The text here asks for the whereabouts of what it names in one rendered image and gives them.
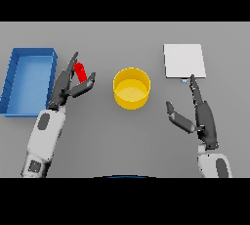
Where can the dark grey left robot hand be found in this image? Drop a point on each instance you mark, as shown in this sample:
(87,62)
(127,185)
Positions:
(62,87)

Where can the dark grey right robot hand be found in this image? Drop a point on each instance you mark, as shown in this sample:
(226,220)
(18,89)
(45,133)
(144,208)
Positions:
(205,118)

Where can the red beaker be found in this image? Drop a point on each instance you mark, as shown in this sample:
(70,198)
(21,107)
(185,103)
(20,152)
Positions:
(80,72)

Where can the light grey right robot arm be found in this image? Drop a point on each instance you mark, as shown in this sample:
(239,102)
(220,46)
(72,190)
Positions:
(213,165)

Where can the pale square measuring scale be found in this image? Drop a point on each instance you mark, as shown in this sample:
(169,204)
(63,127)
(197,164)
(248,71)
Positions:
(184,60)

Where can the yellow bowl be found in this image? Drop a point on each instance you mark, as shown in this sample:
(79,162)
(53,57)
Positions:
(132,88)

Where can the blue tray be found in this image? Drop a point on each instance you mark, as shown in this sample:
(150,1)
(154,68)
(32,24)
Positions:
(29,80)

